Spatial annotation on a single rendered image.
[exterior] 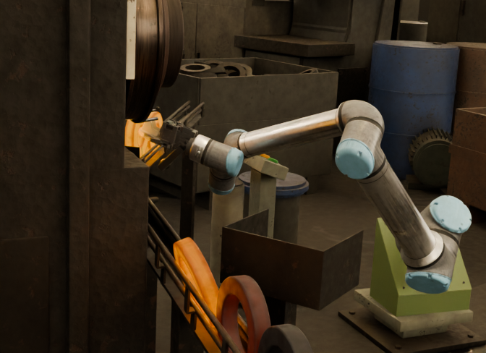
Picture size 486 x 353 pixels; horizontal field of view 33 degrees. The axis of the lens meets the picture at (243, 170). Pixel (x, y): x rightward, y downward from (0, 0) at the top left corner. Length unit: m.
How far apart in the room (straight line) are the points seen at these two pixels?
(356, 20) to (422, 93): 0.89
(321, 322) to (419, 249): 0.65
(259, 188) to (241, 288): 1.74
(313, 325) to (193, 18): 3.84
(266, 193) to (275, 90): 1.59
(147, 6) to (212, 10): 4.39
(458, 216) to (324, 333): 0.67
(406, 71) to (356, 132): 3.08
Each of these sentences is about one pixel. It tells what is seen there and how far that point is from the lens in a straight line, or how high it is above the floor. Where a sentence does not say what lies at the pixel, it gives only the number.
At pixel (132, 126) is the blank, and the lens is 2.75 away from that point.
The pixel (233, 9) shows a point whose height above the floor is 1.02.
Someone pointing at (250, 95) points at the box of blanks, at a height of 0.63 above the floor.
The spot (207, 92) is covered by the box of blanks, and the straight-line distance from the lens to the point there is 4.42.
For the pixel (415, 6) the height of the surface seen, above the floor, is 1.01.
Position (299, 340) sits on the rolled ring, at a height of 0.74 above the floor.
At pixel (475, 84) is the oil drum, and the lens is 5.81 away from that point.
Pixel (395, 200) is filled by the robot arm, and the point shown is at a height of 0.63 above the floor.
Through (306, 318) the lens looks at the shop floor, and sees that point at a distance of 3.27.
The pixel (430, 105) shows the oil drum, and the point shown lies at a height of 0.51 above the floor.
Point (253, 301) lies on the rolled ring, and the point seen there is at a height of 0.74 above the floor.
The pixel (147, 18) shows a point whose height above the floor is 1.17.
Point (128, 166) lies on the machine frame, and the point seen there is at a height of 0.87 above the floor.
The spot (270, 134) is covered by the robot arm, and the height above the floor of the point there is 0.77.
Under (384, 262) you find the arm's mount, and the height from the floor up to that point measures 0.28.
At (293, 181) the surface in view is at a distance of 3.57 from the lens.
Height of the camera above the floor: 1.29
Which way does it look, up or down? 13 degrees down
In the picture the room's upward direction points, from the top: 3 degrees clockwise
